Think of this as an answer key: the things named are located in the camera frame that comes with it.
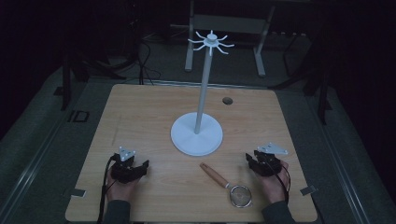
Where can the grey tape piece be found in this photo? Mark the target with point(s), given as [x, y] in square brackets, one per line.
[308, 190]
[76, 192]

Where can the person's right hand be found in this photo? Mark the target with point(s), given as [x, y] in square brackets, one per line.
[274, 186]

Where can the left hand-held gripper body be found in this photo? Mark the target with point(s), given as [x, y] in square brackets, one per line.
[122, 169]

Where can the white hook stand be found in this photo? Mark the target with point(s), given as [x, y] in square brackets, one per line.
[196, 135]

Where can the black metal stand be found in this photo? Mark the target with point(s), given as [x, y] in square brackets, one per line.
[66, 90]
[323, 99]

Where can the person's left hand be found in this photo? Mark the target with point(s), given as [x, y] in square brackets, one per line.
[120, 189]

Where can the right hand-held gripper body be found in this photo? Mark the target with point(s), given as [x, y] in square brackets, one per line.
[268, 163]

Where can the white desk frame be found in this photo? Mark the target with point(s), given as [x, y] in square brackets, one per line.
[230, 24]

